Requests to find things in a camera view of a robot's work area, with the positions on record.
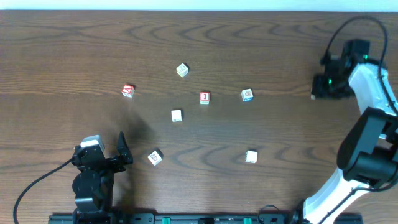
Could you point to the white block near right arm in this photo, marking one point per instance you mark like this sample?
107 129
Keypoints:
251 156

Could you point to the blue-edged picture block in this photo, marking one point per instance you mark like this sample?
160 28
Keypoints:
247 95

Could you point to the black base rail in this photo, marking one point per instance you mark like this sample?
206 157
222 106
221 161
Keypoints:
148 218

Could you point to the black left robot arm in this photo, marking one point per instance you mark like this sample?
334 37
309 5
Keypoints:
93 186

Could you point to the white block black pattern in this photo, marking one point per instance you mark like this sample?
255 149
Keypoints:
155 157

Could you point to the plain white block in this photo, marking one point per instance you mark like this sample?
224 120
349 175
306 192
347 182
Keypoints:
176 115

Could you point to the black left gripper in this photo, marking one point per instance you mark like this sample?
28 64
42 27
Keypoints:
106 162

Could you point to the yellow-edged white block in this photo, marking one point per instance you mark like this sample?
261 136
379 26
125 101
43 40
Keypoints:
182 69

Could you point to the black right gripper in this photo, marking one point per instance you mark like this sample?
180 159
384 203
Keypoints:
321 86

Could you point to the red letter A block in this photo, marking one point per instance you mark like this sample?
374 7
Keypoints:
128 91

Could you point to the red letter I block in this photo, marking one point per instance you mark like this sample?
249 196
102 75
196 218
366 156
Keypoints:
204 98

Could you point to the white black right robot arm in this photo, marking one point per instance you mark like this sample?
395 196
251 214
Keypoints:
367 157

